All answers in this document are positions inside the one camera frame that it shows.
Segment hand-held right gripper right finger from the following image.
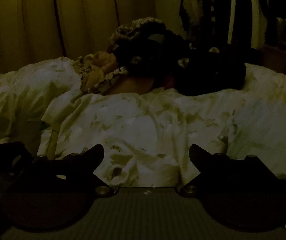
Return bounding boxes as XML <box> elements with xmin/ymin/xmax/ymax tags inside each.
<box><xmin>180</xmin><ymin>144</ymin><xmax>267</xmax><ymax>196</ymax></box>

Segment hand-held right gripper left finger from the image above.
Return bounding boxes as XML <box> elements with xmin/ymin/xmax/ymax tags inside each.
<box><xmin>32</xmin><ymin>144</ymin><xmax>114</xmax><ymax>196</ymax></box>

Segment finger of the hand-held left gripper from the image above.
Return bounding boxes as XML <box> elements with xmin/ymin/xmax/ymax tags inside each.
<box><xmin>0</xmin><ymin>142</ymin><xmax>34</xmax><ymax>181</ymax></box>

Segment pile of black clothes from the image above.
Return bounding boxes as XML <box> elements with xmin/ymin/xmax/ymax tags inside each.
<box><xmin>113</xmin><ymin>29</ymin><xmax>247</xmax><ymax>97</ymax></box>

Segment hanging clothes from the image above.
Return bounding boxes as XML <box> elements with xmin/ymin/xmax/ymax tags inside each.
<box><xmin>177</xmin><ymin>0</ymin><xmax>268</xmax><ymax>48</ymax></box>

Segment white leaf print blanket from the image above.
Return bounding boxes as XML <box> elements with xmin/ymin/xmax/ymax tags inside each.
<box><xmin>0</xmin><ymin>56</ymin><xmax>286</xmax><ymax>205</ymax></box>

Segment brown cloth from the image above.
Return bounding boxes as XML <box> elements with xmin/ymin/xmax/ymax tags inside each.
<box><xmin>103</xmin><ymin>76</ymin><xmax>176</xmax><ymax>96</ymax></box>

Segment tan ruffled cloth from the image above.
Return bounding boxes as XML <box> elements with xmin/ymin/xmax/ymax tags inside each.
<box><xmin>71</xmin><ymin>51</ymin><xmax>129</xmax><ymax>96</ymax></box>

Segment patterned ruffled cloth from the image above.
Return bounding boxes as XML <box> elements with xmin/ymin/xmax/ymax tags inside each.
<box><xmin>109</xmin><ymin>17</ymin><xmax>167</xmax><ymax>55</ymax></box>

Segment padded headboard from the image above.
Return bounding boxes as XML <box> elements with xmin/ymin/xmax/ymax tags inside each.
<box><xmin>0</xmin><ymin>0</ymin><xmax>156</xmax><ymax>80</ymax></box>

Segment dark wooden cabinet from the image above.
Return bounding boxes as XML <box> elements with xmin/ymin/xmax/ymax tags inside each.
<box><xmin>262</xmin><ymin>0</ymin><xmax>286</xmax><ymax>77</ymax></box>

